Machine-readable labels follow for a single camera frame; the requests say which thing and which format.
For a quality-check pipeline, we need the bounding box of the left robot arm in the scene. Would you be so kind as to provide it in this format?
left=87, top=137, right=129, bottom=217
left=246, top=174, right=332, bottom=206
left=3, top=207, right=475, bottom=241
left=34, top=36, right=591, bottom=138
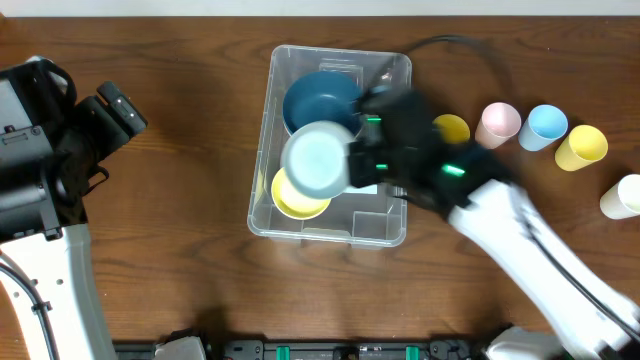
left=1, top=56, right=209, bottom=359

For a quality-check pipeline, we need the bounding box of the light blue plastic cup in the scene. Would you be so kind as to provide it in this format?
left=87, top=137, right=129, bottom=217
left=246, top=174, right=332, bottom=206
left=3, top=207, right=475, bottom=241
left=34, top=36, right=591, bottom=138
left=518, top=104, right=569, bottom=152

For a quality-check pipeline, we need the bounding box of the clear plastic storage container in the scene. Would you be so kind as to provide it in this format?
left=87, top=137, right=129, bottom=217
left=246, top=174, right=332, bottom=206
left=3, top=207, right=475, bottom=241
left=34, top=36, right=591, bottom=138
left=247, top=45, right=412, bottom=249

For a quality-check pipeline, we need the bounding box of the yellow plastic cup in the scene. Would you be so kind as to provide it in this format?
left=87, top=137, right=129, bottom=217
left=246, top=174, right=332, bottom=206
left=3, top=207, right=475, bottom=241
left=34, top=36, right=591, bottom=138
left=555, top=125, right=609, bottom=171
left=433, top=114, right=470, bottom=144

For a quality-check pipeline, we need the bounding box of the cream plastic cup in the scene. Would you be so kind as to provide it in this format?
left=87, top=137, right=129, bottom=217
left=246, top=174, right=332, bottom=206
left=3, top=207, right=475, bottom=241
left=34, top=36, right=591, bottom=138
left=600, top=174, right=640, bottom=220

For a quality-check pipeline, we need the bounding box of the black left camera cable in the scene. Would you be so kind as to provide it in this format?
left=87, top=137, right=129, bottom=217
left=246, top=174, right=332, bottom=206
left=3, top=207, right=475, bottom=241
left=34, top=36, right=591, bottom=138
left=0, top=259, right=61, bottom=360

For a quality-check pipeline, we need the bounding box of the dark blue bowl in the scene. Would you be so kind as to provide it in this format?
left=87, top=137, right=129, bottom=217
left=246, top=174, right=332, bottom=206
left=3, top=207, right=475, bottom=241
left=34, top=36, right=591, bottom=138
left=282, top=71, right=362, bottom=136

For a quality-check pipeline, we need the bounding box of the yellow plastic bowl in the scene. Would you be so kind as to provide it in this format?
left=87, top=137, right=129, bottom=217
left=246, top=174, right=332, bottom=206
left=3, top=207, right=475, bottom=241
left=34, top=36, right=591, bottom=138
left=271, top=168, right=331, bottom=220

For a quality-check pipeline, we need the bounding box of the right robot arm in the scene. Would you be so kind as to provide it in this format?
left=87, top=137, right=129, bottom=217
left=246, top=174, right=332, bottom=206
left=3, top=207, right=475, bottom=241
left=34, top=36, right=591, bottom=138
left=348, top=86, right=639, bottom=359

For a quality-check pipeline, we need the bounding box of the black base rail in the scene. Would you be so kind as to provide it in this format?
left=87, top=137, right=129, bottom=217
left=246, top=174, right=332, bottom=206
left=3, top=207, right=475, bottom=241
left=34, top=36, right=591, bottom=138
left=112, top=338, right=481, bottom=360

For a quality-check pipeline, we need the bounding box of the grey plastic bowl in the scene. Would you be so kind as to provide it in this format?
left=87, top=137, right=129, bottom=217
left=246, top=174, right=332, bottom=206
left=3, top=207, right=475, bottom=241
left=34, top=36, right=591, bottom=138
left=281, top=121, right=354, bottom=199

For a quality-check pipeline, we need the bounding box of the pink plastic cup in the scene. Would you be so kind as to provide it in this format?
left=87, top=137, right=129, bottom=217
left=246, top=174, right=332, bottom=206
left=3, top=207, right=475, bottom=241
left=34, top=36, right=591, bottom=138
left=475, top=102, right=522, bottom=149

